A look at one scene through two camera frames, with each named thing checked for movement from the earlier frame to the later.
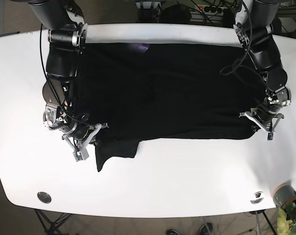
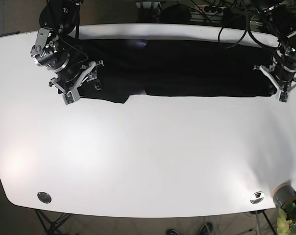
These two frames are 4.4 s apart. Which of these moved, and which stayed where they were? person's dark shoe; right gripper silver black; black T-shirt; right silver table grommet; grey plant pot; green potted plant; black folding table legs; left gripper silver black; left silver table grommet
Moved: left gripper silver black; black T-shirt; right gripper silver black
Stayed: black folding table legs; left silver table grommet; person's dark shoe; grey plant pot; green potted plant; right silver table grommet
